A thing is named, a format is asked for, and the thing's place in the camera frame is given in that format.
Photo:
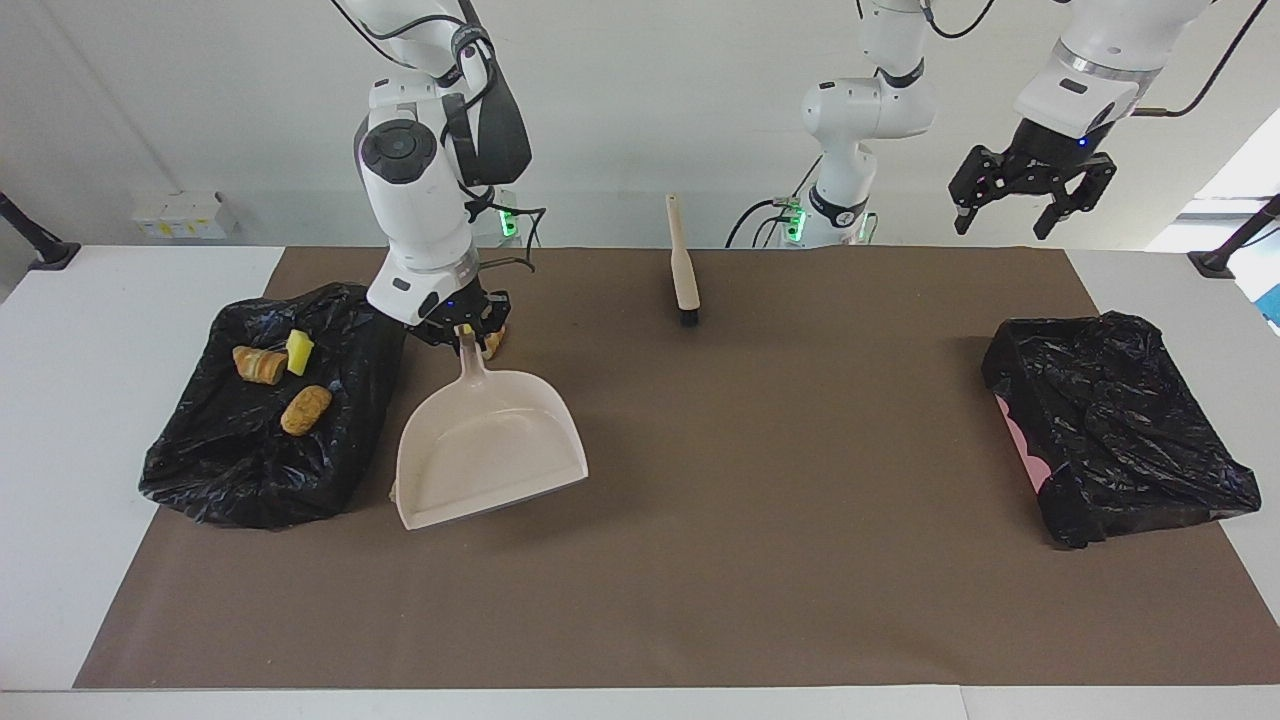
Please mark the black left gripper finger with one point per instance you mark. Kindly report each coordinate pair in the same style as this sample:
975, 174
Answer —
1085, 185
975, 178

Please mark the brown fried nugget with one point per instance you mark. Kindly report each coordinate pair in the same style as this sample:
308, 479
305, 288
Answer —
306, 410

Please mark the striped croissant piece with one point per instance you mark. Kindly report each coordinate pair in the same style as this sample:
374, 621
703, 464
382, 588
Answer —
260, 366
494, 345

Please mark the beige plastic dustpan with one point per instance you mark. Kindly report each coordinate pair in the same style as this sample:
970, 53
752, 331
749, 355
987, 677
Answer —
480, 450

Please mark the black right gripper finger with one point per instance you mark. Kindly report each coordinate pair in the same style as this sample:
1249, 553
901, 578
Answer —
500, 315
432, 332

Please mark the white wall socket box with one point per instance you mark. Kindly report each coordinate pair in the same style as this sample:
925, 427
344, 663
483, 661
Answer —
180, 215

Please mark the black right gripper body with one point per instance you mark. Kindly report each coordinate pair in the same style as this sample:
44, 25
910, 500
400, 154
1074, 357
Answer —
460, 308

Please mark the blue object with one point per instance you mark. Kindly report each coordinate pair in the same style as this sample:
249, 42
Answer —
1273, 305

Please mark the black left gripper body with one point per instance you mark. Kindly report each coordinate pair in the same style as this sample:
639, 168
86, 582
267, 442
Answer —
1045, 155

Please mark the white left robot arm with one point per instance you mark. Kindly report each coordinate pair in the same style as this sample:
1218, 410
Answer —
860, 110

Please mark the beige hand brush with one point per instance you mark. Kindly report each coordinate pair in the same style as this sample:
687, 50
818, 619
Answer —
685, 270

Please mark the yellow green-edged sponge piece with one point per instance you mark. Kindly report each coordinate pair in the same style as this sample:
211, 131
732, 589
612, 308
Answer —
299, 353

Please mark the pink bin box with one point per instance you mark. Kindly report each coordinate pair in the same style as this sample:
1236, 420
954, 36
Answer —
1022, 445

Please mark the brown paper table mat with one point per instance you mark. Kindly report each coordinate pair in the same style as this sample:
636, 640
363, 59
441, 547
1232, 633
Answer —
700, 620

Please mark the black plastic bin bag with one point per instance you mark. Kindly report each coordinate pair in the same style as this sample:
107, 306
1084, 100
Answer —
1120, 420
220, 460

